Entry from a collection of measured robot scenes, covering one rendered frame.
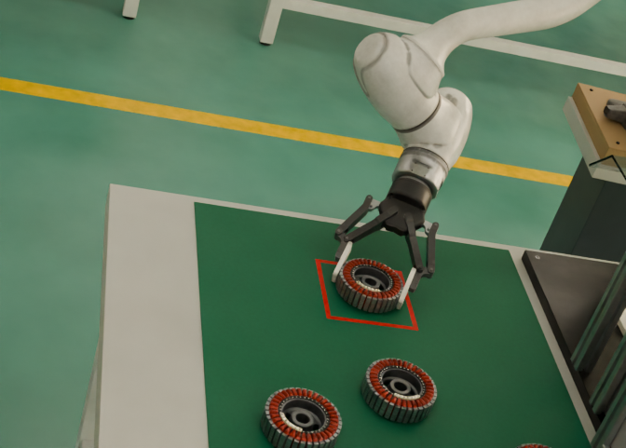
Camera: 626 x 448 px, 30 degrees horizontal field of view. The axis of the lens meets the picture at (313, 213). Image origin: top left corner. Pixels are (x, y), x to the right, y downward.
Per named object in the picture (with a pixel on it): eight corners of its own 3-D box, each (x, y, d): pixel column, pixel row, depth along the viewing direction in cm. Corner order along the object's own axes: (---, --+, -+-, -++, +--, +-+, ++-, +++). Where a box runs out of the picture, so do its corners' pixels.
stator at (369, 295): (344, 264, 204) (350, 248, 202) (403, 289, 203) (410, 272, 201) (327, 298, 195) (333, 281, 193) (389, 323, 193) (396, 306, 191)
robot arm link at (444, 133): (415, 182, 216) (378, 137, 209) (444, 118, 223) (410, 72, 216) (463, 180, 209) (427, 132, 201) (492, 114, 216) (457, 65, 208)
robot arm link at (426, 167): (452, 159, 205) (441, 186, 202) (443, 185, 213) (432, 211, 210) (404, 141, 206) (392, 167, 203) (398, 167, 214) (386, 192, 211)
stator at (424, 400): (353, 370, 181) (360, 352, 179) (420, 375, 184) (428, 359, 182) (368, 423, 172) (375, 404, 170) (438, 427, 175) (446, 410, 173)
